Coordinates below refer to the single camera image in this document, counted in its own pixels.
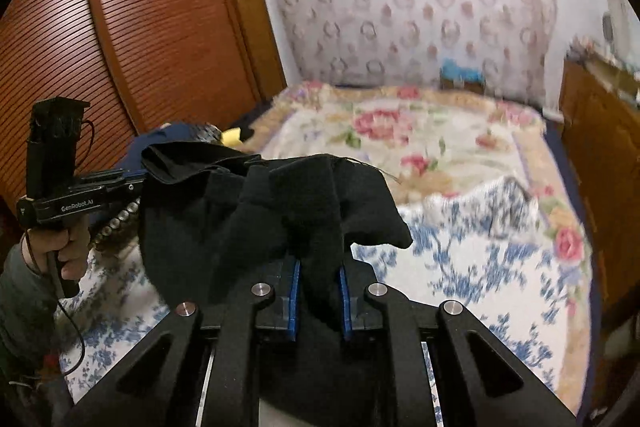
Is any black printed t-shirt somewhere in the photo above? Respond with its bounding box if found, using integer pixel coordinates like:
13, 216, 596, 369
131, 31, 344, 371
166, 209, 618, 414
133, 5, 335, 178
137, 142, 414, 424

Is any blue plastic bag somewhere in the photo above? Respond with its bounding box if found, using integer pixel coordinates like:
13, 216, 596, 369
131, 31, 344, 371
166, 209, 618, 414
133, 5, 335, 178
440, 61, 486, 82

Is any small cardboard box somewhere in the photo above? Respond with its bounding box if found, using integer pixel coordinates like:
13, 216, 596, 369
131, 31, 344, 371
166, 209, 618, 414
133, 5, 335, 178
440, 78, 486, 94

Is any floral blanket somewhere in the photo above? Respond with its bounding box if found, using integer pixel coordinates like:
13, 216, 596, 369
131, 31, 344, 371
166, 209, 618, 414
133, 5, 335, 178
250, 79, 597, 409

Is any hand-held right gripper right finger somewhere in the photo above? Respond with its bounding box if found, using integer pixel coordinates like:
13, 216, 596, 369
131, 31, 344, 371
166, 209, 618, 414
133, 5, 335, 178
339, 257, 579, 427

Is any blue floral bed sheet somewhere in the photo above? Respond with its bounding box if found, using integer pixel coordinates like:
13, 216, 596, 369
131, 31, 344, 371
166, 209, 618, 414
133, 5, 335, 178
55, 177, 577, 404

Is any navy blue garment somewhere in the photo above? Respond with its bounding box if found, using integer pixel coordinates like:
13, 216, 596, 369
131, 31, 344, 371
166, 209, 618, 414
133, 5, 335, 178
122, 123, 202, 174

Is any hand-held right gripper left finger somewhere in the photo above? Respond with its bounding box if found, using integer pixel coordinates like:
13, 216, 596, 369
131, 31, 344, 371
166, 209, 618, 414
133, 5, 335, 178
60, 257, 302, 427

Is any person's left forearm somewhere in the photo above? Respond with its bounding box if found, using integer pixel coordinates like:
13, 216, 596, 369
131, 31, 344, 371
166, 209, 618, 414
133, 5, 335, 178
0, 242, 67, 380

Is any person's left hand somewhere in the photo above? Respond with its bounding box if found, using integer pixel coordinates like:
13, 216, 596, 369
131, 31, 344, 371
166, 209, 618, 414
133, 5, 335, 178
22, 219, 94, 284

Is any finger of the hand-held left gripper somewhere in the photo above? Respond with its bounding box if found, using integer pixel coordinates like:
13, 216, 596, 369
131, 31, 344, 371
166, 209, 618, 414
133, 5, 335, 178
117, 167, 151, 190

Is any cluttered cardboard box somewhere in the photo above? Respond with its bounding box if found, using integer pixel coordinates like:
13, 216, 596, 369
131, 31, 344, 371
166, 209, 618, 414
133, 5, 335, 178
570, 37, 640, 78

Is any wooden sideboard cabinet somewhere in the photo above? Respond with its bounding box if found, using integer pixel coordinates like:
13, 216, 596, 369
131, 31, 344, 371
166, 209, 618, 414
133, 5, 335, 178
557, 57, 640, 310

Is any wooden louvered wardrobe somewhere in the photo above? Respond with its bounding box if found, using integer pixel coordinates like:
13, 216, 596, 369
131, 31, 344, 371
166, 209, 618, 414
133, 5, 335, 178
0, 0, 289, 219

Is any black cable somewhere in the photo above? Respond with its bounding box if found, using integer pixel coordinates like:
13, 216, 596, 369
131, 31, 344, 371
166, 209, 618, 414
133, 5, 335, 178
47, 252, 87, 376

